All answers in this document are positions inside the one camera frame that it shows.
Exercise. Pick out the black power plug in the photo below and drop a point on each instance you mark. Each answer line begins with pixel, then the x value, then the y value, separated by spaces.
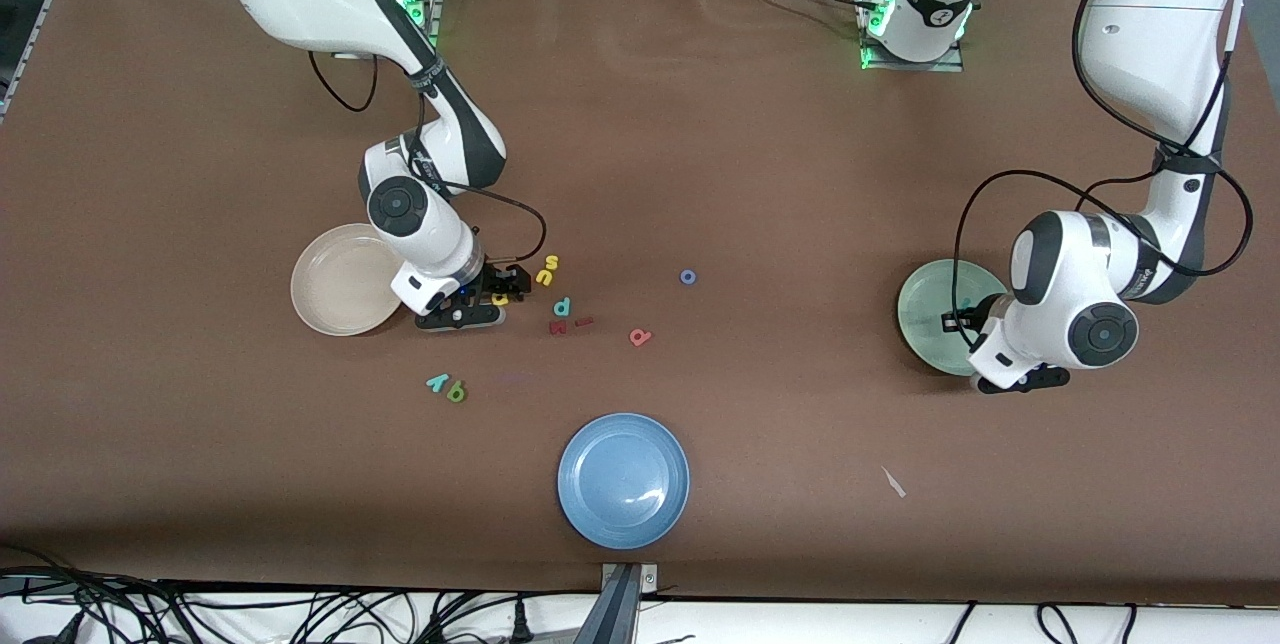
pixel 520 621

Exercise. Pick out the light brown round plate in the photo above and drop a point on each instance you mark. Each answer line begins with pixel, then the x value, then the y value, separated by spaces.
pixel 335 289

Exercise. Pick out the green foam letter g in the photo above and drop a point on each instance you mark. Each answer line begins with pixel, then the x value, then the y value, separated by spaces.
pixel 455 393

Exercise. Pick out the grey metal camera mount post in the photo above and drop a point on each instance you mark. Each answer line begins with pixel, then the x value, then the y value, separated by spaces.
pixel 618 614

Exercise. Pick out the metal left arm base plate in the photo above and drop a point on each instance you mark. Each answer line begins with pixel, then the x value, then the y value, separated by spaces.
pixel 910 67

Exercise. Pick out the white paper scrap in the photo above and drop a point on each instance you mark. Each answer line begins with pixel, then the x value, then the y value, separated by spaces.
pixel 893 482

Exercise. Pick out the teal foam letter y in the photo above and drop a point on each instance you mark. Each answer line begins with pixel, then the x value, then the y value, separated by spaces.
pixel 437 382

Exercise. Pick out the pale green round plate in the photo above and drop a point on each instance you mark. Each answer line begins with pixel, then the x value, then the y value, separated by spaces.
pixel 925 324

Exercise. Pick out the brown paper table cover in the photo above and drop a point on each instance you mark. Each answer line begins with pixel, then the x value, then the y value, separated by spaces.
pixel 700 124

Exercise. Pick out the teal foam letter p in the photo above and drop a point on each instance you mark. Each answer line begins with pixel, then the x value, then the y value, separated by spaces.
pixel 558 309

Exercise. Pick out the blue round plate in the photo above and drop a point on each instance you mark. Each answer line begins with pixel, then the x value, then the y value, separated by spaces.
pixel 623 480

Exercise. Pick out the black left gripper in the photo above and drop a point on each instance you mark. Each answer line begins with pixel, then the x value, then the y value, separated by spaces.
pixel 977 316

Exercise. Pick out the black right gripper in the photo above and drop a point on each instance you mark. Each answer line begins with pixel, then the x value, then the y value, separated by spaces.
pixel 492 281

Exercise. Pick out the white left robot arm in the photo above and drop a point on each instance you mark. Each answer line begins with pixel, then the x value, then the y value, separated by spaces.
pixel 1150 24

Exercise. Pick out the pink foam letter a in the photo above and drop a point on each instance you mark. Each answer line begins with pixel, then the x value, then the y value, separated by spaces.
pixel 637 338

